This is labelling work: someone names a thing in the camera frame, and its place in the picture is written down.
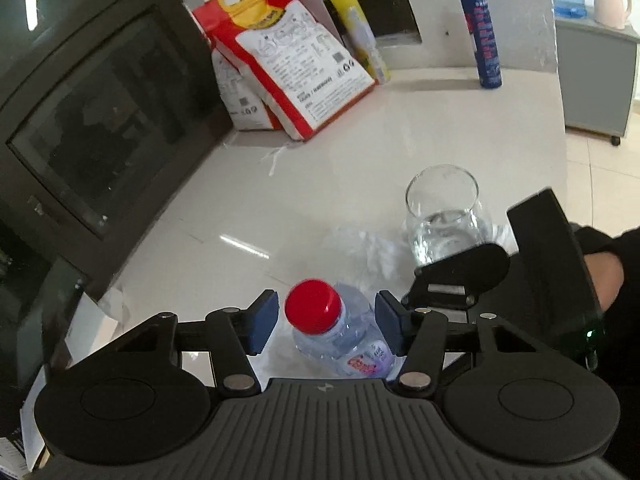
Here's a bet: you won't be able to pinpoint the clear plastic water bottle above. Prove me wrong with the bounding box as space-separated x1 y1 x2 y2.
290 283 395 378

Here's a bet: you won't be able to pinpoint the red bottle cap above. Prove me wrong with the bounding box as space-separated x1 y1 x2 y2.
284 278 343 336

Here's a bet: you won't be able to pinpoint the person's right hand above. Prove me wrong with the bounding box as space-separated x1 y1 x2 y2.
584 252 625 311

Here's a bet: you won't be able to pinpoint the white paper towel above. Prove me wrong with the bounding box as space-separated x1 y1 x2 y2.
319 221 516 306

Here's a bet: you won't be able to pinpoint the clear drinking glass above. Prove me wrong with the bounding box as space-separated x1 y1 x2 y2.
405 165 492 266

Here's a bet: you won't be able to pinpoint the white papers at left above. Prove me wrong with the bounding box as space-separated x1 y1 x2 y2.
1 288 129 479

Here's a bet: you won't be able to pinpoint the grey cabinet on wheels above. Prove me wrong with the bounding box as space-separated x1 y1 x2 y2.
555 18 639 146

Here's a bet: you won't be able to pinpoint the black microwave oven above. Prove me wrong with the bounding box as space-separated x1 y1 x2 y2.
1 0 231 296

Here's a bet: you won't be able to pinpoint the red white rice bag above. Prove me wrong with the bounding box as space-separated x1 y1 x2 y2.
193 0 375 141

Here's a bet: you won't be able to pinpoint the pink kettle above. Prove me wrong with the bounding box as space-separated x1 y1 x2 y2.
593 0 632 30

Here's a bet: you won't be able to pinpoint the blue sealant tube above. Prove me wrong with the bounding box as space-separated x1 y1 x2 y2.
460 0 502 89

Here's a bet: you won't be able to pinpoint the yellow spray can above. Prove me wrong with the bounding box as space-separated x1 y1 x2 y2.
326 0 390 84

